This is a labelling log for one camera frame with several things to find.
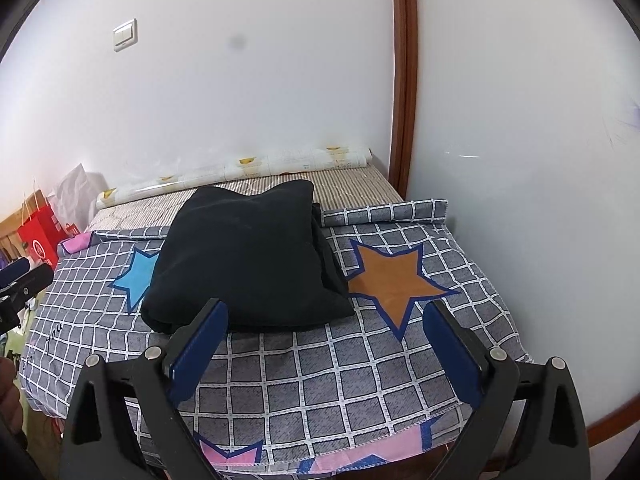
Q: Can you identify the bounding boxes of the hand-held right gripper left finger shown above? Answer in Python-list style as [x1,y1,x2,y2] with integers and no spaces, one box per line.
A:
[59,298,230,480]

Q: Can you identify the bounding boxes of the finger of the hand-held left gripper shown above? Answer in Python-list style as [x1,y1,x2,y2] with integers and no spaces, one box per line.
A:
[0,263,54,311]
[0,258,31,288]

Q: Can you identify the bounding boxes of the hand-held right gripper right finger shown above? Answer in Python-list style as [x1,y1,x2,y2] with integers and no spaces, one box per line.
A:
[422,299,592,480]

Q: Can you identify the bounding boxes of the black sweatshirt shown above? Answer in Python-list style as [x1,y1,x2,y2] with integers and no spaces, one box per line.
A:
[140,179,355,333]

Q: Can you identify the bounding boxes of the person's left hand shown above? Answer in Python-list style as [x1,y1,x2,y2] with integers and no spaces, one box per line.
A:
[0,357,24,433]

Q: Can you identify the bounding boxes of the red paper bag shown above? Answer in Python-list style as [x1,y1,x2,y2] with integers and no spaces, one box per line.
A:
[18,205,81,267]

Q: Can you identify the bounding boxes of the white plastic bag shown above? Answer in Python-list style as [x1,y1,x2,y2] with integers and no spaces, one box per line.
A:
[47,162,108,233]

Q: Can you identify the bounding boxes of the grey checked star bedsheet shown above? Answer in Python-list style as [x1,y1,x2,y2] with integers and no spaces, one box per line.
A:
[22,199,533,480]

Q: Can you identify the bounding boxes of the wooden baseboard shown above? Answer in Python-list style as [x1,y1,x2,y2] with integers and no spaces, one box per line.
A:
[585,399,640,447]

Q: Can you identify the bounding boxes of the printed paper roll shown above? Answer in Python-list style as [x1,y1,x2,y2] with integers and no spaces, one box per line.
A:
[96,146,373,209]

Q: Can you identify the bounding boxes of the striped mattress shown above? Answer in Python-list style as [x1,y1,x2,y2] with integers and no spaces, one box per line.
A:
[87,164,403,233]

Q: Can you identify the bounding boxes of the white light switch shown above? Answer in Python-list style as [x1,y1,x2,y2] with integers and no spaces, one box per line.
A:
[112,18,138,53]

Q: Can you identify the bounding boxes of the wooden door frame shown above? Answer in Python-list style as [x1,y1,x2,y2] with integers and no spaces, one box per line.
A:
[389,0,419,197]

